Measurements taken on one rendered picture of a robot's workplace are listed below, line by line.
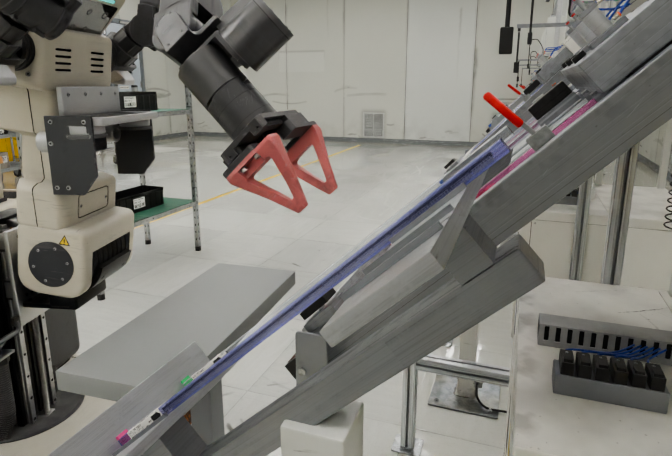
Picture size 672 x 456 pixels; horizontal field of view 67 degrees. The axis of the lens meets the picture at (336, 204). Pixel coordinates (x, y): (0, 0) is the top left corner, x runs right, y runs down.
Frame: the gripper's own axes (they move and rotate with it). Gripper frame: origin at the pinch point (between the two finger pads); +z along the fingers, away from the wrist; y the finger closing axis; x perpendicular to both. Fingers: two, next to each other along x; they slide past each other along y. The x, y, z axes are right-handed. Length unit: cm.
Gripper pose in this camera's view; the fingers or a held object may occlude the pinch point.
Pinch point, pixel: (314, 193)
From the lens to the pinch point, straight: 55.8
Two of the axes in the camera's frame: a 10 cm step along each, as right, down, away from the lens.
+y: 3.1, -2.1, 9.3
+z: 6.6, 7.5, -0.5
